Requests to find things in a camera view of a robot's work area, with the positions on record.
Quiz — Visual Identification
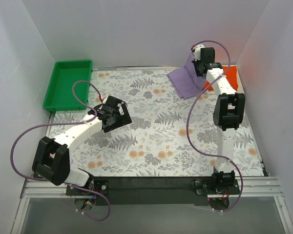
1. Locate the green plastic tray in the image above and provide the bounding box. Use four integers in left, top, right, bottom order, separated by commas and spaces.
43, 59, 92, 112

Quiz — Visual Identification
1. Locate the floral patterned table mat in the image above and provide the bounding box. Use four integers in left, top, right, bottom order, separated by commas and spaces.
38, 69, 264, 177

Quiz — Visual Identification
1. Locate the folded orange t shirt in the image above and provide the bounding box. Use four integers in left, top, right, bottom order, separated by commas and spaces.
204, 66, 239, 95

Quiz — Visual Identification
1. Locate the folded white t shirt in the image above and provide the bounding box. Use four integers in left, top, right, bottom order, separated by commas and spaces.
237, 72, 245, 94

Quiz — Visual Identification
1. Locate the purple cable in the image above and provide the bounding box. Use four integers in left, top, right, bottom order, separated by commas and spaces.
187, 40, 245, 212
11, 81, 111, 221

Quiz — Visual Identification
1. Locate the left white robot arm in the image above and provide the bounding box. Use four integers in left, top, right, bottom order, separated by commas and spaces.
32, 96, 132, 195

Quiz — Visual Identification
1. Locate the purple t shirt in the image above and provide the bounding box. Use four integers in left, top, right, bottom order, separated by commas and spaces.
167, 52, 206, 99

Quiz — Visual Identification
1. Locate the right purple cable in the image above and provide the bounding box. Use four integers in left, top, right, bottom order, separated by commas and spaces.
187, 40, 245, 212

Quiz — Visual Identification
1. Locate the aluminium frame rail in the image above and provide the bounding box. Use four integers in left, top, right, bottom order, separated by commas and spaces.
12, 176, 293, 234

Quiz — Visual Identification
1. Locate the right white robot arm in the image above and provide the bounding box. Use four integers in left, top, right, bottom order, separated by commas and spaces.
191, 44, 245, 191

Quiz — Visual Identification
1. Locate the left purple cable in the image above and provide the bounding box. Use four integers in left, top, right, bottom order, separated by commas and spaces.
11, 81, 111, 221

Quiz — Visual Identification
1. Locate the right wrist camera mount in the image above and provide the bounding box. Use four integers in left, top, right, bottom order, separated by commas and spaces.
191, 44, 205, 61

